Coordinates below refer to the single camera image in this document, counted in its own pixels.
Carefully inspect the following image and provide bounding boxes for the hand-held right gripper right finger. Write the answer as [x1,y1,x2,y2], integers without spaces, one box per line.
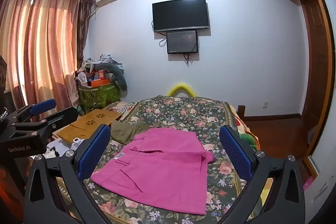
[219,124,306,224]

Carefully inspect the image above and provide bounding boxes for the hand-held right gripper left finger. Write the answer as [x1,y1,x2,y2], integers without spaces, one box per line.
[24,124,112,224]

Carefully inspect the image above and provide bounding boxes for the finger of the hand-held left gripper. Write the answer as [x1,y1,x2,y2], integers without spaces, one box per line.
[10,99,57,122]
[12,107,80,140]

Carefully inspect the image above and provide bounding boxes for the pink pants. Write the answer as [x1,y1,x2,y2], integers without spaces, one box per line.
[91,127,214,215]

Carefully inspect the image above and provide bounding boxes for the small white object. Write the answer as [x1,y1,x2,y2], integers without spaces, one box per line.
[70,137,82,151]

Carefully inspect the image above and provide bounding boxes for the colourful fleece blanket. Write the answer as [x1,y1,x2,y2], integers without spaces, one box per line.
[231,106,259,151]

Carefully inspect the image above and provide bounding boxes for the bamboo lap desk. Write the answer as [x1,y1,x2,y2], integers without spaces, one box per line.
[56,109,122,144]

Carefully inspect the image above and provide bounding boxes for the olive green garment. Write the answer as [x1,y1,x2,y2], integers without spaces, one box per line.
[112,120,168,144]

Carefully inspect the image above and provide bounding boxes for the green storage bag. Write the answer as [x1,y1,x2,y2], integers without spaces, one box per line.
[78,81,121,113]

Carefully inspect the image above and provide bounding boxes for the striped cloth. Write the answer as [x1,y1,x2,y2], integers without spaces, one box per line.
[110,103,135,115]

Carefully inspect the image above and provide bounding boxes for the orange box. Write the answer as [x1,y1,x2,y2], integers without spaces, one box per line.
[88,78,111,87]

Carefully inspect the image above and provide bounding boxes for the pink sheer curtain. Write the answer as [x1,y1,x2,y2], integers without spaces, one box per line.
[0,0,82,109]

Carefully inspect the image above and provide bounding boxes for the floral bedspread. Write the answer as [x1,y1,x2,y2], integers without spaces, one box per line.
[52,95,263,224]

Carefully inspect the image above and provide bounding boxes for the pile of clothes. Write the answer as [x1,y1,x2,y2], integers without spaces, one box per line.
[81,53,124,73]

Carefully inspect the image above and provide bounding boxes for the grey plush pillow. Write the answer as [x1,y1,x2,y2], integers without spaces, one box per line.
[94,63,128,90]

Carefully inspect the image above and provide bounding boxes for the dark patterned curtain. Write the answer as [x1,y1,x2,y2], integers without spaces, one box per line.
[77,0,95,63]

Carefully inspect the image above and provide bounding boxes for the small black wall monitor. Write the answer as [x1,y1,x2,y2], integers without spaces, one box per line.
[166,30,198,54]

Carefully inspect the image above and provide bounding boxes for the wooden door frame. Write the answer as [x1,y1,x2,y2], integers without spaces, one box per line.
[297,0,334,156]

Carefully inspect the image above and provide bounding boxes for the black wall television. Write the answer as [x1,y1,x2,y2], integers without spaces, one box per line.
[152,0,210,33]

